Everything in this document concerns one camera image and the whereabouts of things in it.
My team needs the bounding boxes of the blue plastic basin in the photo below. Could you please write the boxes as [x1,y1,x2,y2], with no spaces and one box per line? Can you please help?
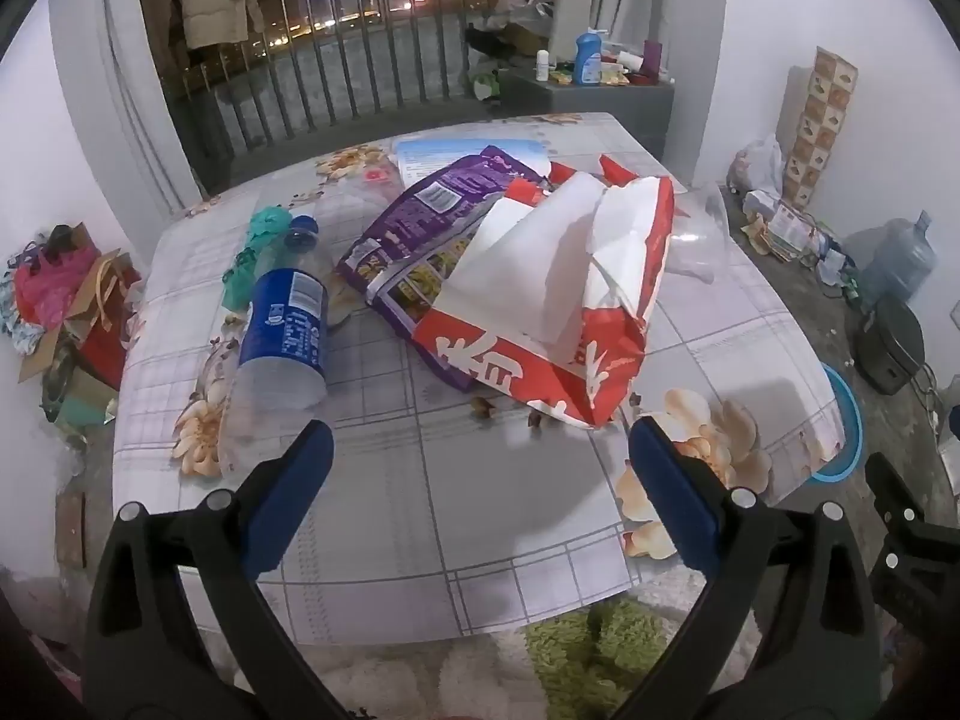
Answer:
[810,361,865,485]

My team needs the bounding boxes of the pink bag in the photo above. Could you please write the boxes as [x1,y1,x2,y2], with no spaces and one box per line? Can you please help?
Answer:
[13,244,98,331]

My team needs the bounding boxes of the purple snack bag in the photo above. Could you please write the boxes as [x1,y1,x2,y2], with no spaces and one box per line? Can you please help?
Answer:
[335,144,556,391]

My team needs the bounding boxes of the clear plastic cup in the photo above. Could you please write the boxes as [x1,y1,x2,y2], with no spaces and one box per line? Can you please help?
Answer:
[664,181,732,286]

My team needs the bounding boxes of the metal balcony railing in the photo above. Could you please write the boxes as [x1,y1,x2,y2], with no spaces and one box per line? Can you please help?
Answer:
[161,0,560,188]

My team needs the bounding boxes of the brown cardboard box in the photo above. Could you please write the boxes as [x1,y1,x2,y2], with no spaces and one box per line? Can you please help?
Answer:
[19,223,143,391]

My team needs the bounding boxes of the green white shaggy rug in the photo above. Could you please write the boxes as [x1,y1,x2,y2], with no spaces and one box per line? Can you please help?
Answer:
[195,566,713,720]

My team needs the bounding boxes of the light blue white packet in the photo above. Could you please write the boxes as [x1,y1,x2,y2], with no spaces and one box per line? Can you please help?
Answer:
[391,136,552,188]

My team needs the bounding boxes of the dark clutter pile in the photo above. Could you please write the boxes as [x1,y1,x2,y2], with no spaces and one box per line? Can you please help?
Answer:
[465,0,560,102]

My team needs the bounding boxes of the small colourful snack packets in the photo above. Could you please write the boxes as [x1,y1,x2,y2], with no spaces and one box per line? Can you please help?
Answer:
[551,64,631,87]

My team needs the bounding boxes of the grey cabinet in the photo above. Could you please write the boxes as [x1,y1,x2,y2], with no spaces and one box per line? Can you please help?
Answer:
[499,71,676,158]

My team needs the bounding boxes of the blue detergent bottle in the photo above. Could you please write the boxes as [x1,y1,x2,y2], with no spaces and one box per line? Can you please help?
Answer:
[574,28,608,85]

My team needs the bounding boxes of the blue label plastic bottle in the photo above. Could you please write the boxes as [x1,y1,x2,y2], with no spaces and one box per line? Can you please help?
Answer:
[217,215,335,481]

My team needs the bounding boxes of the red white paper bag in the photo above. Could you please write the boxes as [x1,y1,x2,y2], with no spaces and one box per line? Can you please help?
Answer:
[412,154,676,430]

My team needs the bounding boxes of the pile of paper packets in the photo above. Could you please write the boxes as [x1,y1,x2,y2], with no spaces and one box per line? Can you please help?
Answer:
[742,191,856,278]

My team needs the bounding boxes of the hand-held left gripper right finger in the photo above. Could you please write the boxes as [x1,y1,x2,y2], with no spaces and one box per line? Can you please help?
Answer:
[611,416,882,720]

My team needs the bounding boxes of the blue water jug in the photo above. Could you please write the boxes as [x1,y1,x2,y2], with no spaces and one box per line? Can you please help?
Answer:
[855,211,938,308]

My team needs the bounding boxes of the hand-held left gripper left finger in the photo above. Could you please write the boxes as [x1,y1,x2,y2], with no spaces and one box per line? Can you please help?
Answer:
[86,420,353,720]

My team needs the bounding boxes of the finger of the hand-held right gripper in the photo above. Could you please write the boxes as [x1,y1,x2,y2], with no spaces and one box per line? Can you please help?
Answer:
[864,452,960,653]

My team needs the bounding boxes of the green plastic bag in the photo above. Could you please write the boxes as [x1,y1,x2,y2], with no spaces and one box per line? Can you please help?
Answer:
[221,208,293,312]

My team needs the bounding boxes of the white plastic bag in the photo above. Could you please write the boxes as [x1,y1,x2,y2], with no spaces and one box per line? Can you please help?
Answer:
[726,133,785,196]

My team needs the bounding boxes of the black rice cooker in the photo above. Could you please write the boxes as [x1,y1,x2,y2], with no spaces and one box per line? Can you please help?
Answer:
[855,292,931,397]

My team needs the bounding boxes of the tall patterned carton box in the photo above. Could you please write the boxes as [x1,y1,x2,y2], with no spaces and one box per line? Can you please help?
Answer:
[780,46,860,207]

